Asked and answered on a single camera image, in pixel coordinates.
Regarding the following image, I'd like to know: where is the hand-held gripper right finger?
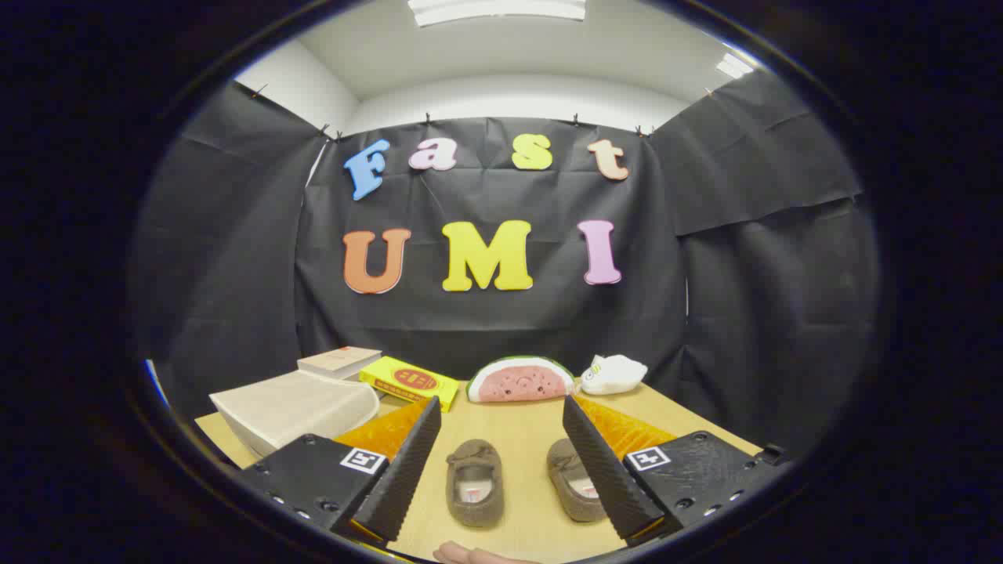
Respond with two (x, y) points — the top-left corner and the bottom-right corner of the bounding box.
(563, 394), (789, 548)

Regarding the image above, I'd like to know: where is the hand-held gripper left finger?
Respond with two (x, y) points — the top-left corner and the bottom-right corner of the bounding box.
(235, 396), (444, 545)

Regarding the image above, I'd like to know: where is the brown suede shoe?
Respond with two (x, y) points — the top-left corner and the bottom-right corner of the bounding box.
(546, 437), (608, 523)
(445, 439), (505, 528)

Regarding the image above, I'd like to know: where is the cream fabric storage box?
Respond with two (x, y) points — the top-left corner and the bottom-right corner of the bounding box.
(210, 370), (381, 459)

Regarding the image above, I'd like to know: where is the yellow book with red circle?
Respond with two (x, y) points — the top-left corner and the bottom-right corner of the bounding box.
(359, 356), (460, 413)

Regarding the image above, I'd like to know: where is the white plush toy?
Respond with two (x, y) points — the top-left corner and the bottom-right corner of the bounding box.
(580, 354), (649, 396)

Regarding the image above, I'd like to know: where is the watermelon slice plush toy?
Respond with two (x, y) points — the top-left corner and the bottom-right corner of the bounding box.
(466, 356), (577, 404)

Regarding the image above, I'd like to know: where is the beige paperback book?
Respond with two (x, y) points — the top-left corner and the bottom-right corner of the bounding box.
(297, 346), (382, 381)

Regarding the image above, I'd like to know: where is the black backdrop cloth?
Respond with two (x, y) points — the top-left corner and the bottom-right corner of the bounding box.
(129, 69), (882, 455)

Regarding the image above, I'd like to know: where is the long ceiling light panel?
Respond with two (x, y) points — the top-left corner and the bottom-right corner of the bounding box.
(407, 0), (587, 28)

